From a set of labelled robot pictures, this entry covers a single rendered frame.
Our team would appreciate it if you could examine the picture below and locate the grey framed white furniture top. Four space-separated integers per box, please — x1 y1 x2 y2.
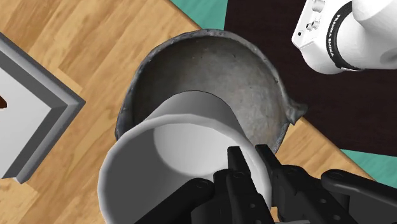
0 32 87 185

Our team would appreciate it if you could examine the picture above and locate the grey metal bowl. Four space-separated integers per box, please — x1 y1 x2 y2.
115 29 309 155

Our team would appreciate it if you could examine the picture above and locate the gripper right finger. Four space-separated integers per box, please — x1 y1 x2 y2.
255 144 397 224

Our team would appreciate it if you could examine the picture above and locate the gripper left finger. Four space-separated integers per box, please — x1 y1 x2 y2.
134 145 275 224

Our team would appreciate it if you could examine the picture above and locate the white cup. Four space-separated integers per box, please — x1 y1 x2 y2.
97 90 274 224

